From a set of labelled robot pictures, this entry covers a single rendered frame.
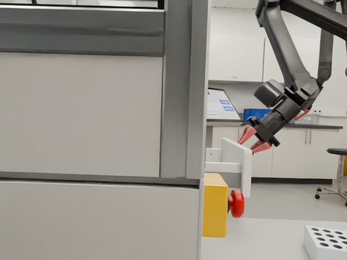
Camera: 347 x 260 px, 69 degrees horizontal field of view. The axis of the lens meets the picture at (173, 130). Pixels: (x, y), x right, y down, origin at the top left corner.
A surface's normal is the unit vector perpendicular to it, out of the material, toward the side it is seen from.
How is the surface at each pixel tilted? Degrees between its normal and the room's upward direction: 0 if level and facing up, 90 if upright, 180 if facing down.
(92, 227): 90
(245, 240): 0
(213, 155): 90
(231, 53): 90
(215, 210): 90
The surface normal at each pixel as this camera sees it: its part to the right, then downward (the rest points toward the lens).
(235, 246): 0.04, -1.00
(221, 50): 0.04, 0.07
